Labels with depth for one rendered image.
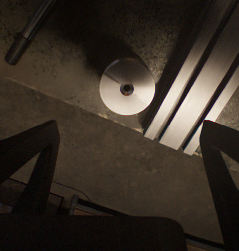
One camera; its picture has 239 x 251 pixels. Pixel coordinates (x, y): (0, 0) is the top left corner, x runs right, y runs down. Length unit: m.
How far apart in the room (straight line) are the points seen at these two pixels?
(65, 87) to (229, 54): 0.17
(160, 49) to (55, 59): 0.11
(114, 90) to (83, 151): 1.14
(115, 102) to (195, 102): 0.08
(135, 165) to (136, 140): 0.17
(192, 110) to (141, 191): 1.29
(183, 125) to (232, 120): 0.07
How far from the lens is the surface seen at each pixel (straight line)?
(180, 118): 0.23
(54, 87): 0.26
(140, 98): 0.20
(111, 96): 0.20
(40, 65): 0.26
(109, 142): 1.28
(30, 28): 0.24
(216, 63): 0.23
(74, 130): 1.27
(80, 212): 1.48
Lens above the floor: 1.12
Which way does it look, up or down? 65 degrees down
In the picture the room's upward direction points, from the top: 178 degrees counter-clockwise
